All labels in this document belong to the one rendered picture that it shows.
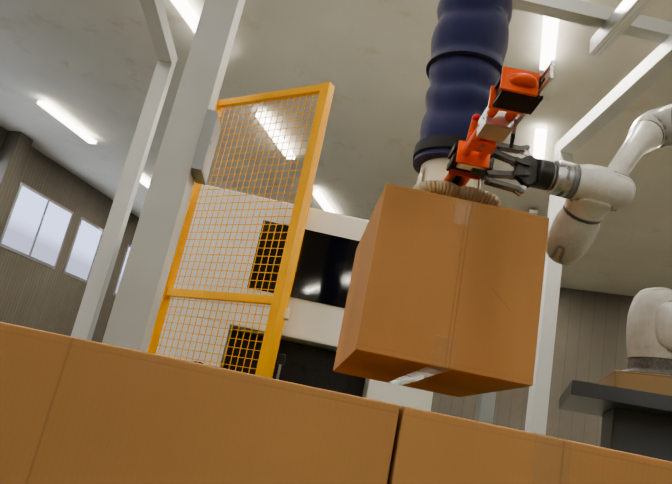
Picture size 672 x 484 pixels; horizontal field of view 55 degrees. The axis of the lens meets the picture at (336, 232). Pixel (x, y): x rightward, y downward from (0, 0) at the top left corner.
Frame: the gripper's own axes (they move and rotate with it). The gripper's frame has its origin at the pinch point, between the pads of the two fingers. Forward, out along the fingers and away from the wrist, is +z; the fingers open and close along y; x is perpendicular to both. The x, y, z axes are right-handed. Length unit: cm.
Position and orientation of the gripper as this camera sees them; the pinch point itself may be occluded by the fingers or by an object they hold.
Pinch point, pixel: (471, 158)
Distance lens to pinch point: 166.0
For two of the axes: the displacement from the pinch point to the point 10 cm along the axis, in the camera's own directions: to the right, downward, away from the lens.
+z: -9.8, -2.1, -0.4
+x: -1.0, 2.7, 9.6
